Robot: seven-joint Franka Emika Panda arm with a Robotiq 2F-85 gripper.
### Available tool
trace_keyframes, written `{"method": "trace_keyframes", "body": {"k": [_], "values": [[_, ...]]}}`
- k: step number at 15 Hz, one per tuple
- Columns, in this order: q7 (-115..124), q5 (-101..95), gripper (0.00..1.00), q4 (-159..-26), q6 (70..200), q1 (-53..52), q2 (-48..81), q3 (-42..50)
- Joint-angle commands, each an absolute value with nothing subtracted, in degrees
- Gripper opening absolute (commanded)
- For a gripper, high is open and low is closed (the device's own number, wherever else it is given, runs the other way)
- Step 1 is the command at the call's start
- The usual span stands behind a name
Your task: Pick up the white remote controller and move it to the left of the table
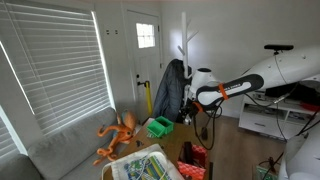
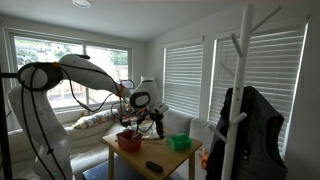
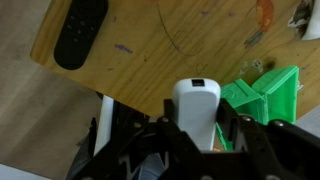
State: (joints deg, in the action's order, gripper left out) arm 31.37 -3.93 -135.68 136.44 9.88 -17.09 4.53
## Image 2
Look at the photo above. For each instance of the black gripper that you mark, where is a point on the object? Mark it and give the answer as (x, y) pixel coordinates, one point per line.
(159, 126)

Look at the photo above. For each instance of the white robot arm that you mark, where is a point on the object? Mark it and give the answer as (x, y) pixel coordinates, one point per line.
(31, 107)

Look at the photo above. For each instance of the black remote controller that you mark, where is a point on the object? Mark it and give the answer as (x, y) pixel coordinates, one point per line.
(155, 167)

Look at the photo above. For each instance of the wooden table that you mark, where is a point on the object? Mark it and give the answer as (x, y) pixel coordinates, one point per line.
(175, 163)

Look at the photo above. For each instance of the green plastic bin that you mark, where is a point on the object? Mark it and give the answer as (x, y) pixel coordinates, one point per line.
(180, 142)

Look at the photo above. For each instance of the red plastic bin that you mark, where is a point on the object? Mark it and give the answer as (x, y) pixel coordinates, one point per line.
(129, 140)

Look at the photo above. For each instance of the left window blind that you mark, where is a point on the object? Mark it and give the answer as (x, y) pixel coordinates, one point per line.
(182, 78)

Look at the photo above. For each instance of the window blind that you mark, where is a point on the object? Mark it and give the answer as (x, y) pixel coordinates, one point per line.
(273, 66)
(182, 78)

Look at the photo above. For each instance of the floral cushion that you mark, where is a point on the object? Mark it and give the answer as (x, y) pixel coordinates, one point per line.
(93, 120)

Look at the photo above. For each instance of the blue rug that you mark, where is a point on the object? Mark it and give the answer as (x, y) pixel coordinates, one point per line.
(122, 171)

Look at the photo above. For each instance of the white sofa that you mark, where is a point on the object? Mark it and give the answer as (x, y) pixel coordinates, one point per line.
(88, 149)

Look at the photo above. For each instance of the dark grey vest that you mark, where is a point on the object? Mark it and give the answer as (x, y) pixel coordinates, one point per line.
(257, 154)

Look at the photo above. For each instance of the white coat rack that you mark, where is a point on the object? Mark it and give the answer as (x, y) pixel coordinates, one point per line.
(235, 117)

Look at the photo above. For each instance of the right window blind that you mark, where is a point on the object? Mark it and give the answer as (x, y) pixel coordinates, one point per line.
(273, 66)

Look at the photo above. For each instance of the round ceiling light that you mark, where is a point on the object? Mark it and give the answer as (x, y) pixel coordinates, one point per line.
(82, 3)

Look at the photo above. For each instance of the black stand pole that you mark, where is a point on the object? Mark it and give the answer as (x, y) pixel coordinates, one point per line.
(7, 172)

